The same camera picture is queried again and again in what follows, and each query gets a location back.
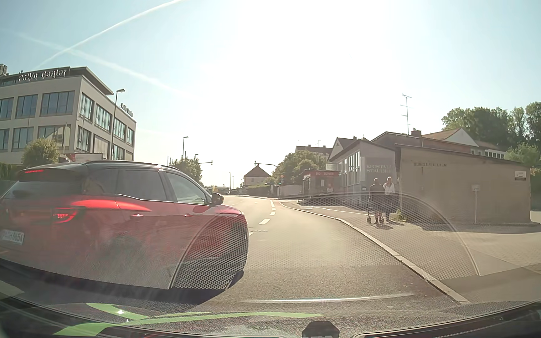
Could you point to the house with pitched roof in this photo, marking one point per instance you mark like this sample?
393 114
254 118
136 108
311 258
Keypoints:
256 176

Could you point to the red kiosk building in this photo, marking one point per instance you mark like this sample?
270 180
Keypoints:
320 180

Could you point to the tree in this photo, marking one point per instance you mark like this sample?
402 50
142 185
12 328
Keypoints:
188 168

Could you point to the glass-fronted shop building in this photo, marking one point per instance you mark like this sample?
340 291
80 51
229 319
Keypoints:
359 166

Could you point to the grey asphalt road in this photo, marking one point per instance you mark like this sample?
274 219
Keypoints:
308 253

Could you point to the person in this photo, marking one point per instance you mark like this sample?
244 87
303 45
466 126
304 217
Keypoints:
389 195
376 199

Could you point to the antenna mast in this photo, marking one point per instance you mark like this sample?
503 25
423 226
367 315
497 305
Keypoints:
406 112

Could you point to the car's own bonnet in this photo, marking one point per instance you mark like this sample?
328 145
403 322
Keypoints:
261 324

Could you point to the red car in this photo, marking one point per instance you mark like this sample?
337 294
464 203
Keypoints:
111 225

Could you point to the brown flat-roofed building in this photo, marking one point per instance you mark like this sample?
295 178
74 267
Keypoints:
463 187

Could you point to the white house with brown roof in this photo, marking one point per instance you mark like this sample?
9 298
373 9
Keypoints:
465 141

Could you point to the grey paved pavement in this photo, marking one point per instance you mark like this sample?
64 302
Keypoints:
463 249

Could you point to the round green bush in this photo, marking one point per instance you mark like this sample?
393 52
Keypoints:
40 152

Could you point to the large beige office building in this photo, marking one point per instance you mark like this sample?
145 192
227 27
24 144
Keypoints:
31 117

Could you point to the group of trees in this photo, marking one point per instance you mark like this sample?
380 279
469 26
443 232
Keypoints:
529 126

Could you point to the lamp post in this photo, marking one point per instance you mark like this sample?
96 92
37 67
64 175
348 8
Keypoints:
183 148
113 122

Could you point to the road sign on post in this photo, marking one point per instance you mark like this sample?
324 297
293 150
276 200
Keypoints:
475 197

